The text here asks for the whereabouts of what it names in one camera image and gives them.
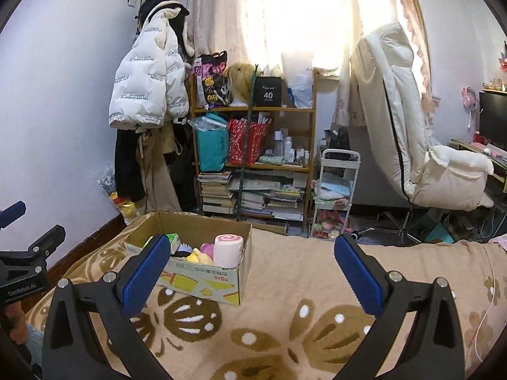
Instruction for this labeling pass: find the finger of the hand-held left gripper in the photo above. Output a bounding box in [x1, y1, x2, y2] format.
[0, 200, 27, 228]
[0, 224, 67, 264]

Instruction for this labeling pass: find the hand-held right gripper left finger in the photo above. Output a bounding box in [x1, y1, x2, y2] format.
[42, 233, 172, 380]

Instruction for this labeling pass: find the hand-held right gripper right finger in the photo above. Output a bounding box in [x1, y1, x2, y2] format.
[333, 233, 466, 380]

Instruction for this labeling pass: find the green packet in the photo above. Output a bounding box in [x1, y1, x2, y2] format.
[140, 233, 183, 256]

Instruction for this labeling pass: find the white duck plush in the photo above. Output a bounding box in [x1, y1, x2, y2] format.
[186, 247, 212, 265]

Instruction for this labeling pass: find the printed cardboard box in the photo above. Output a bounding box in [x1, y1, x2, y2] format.
[124, 211, 253, 306]

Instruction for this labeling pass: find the pink swirl roll plush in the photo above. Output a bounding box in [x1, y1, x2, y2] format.
[214, 233, 244, 269]

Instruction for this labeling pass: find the person's left hand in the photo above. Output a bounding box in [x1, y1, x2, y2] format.
[2, 305, 28, 344]

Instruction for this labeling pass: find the beige flower-print blanket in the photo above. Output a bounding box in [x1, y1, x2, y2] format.
[24, 212, 507, 380]

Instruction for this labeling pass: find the pile of small plush toys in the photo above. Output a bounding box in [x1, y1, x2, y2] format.
[313, 210, 347, 238]

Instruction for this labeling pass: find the yellow red packet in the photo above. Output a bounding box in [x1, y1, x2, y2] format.
[111, 192, 141, 218]

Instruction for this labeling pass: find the clear printed plastic bag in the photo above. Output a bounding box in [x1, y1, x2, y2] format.
[97, 164, 117, 199]

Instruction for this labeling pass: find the light blue folded cloth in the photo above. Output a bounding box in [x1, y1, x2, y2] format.
[319, 178, 353, 200]

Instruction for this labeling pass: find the teal box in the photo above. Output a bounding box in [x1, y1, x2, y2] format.
[422, 222, 456, 244]

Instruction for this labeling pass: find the beige coat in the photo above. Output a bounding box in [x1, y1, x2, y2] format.
[137, 124, 183, 214]

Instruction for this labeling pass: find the stack of books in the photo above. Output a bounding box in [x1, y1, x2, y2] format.
[197, 168, 307, 222]

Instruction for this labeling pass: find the black garment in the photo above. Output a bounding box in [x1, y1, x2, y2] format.
[114, 129, 146, 202]

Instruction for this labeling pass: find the white trolley cart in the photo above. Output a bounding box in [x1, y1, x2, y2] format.
[311, 148, 361, 240]

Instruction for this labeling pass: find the black bag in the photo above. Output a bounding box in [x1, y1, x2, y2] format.
[324, 127, 351, 177]

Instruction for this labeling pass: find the teal bag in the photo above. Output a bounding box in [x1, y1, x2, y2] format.
[195, 113, 230, 173]

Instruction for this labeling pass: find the group of cosmetic bottles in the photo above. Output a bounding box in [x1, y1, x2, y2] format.
[265, 127, 311, 165]

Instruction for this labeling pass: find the green pole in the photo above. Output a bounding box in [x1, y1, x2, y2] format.
[237, 65, 258, 222]

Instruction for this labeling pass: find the red gift bag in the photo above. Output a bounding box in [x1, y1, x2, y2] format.
[228, 116, 272, 167]

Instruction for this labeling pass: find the desk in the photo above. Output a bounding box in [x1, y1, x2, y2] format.
[449, 138, 507, 194]

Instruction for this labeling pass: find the cream office chair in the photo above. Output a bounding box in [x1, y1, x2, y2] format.
[350, 22, 496, 246]

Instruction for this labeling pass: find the white puffer jacket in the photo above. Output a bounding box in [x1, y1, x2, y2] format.
[109, 2, 191, 129]

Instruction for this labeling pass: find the wooden shelf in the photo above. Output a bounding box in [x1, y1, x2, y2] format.
[189, 69, 318, 235]

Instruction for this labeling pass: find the white blue plastic bag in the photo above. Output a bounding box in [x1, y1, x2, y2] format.
[287, 69, 315, 109]

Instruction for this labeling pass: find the printed tote bag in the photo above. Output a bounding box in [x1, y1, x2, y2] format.
[193, 51, 232, 109]

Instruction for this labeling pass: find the black box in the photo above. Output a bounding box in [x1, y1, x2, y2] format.
[252, 76, 283, 107]

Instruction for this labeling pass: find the black monitor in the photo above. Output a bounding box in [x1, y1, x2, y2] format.
[478, 90, 507, 153]

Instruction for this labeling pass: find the pink desk fan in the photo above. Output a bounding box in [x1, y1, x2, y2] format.
[461, 86, 480, 131]

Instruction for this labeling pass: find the blond wig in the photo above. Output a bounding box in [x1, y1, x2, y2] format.
[226, 62, 256, 107]

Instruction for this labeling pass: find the floral curtain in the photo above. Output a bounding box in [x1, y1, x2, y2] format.
[184, 0, 434, 127]

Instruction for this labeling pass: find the dark wooden bed frame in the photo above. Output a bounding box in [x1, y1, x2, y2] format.
[20, 214, 131, 313]

